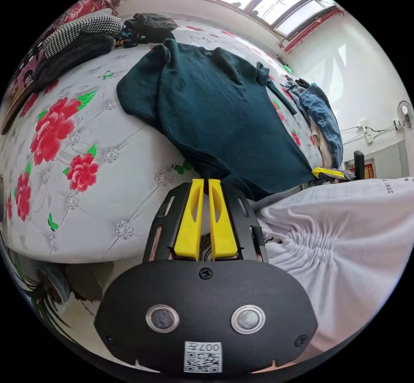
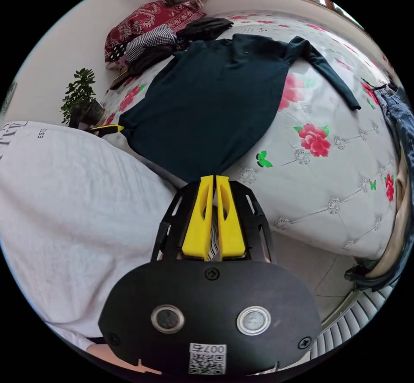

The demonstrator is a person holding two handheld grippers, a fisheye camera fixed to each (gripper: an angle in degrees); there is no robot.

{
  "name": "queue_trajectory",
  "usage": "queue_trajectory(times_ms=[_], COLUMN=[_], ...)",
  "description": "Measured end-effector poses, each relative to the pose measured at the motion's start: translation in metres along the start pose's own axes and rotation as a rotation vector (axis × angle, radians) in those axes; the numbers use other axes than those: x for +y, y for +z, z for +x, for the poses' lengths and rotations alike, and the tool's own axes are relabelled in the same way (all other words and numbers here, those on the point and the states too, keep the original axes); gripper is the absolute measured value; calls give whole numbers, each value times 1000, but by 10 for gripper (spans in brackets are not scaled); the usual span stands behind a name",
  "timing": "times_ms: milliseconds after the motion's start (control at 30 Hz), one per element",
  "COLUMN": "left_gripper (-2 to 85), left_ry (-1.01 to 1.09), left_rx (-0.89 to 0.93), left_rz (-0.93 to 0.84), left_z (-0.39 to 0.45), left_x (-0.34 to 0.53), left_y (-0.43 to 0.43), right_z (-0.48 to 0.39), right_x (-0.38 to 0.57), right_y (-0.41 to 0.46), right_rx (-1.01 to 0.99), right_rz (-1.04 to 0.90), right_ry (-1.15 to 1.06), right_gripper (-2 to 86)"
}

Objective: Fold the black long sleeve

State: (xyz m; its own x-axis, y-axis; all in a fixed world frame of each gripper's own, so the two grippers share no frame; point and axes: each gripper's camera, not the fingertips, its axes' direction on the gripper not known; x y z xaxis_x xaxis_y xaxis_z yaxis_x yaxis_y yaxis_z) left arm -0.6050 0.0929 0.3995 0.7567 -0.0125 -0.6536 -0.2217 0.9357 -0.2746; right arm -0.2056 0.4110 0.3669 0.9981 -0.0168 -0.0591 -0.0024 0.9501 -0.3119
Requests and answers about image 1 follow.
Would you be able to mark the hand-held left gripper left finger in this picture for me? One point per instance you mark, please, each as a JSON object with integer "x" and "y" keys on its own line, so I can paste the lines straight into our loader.
{"x": 189, "y": 227}

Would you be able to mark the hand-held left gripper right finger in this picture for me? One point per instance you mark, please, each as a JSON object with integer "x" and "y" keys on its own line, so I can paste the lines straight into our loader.
{"x": 221, "y": 231}

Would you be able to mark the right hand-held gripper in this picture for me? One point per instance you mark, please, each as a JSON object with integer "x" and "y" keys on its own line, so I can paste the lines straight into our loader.
{"x": 348, "y": 175}

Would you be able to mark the dark long sleeve sweater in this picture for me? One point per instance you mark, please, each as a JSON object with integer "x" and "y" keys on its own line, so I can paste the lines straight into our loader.
{"x": 223, "y": 104}

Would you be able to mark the pile of clothes with jeans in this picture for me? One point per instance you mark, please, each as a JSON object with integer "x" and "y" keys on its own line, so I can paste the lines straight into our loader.
{"x": 323, "y": 121}

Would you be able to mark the person's body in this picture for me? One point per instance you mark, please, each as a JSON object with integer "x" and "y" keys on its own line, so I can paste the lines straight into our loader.
{"x": 339, "y": 237}

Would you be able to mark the bed with floral sheet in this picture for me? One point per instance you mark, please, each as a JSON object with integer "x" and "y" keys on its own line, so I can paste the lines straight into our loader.
{"x": 106, "y": 176}

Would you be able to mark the window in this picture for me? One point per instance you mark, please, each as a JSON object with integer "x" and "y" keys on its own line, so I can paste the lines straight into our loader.
{"x": 278, "y": 1}

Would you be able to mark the white wall fan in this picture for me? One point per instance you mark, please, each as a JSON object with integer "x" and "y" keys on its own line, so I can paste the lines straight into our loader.
{"x": 406, "y": 115}

